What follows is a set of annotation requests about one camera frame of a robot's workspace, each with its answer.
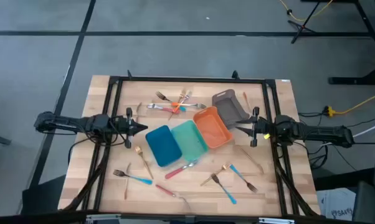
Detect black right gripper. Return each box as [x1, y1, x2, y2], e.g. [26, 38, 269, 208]
[234, 106, 277, 148]

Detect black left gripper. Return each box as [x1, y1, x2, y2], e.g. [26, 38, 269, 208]
[108, 106, 149, 149]

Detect silver fork pink handle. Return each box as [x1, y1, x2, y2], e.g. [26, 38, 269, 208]
[164, 159, 199, 180]
[155, 184, 192, 213]
[146, 103, 181, 114]

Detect gold fork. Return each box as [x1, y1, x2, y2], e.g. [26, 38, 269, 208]
[200, 162, 232, 187]
[176, 88, 187, 105]
[135, 146, 154, 180]
[168, 90, 193, 121]

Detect grey plastic bin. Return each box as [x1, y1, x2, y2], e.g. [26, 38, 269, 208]
[211, 88, 250, 130]

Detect dark teal plastic bin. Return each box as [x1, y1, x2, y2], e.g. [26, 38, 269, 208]
[145, 124, 183, 168]

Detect orange plastic bin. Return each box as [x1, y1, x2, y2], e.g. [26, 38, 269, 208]
[192, 106, 234, 150]

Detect light green plastic bin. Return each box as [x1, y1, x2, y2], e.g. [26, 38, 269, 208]
[171, 119, 210, 163]

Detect black table stand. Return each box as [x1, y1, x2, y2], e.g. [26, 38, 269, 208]
[300, 0, 375, 86]

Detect black tripod stand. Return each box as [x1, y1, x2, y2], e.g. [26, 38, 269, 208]
[287, 0, 324, 45]

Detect white cardboard box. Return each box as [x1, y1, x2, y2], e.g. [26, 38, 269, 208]
[316, 187, 357, 222]

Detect black case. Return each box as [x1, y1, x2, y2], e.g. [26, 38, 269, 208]
[351, 181, 375, 224]

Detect black power cables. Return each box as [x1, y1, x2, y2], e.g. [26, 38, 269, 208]
[298, 107, 375, 171]

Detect black aluminium table frame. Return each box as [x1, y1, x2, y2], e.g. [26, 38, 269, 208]
[58, 70, 321, 218]

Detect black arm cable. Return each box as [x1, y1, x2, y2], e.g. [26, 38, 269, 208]
[67, 118, 128, 166]

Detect silver metal bracket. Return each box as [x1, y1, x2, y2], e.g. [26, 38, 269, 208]
[258, 217, 296, 224]
[85, 213, 122, 224]

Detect yellow extension cable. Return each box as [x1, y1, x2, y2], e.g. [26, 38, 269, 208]
[279, 0, 335, 22]
[323, 89, 375, 118]

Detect white cable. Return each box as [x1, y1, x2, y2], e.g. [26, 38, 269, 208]
[352, 119, 375, 139]

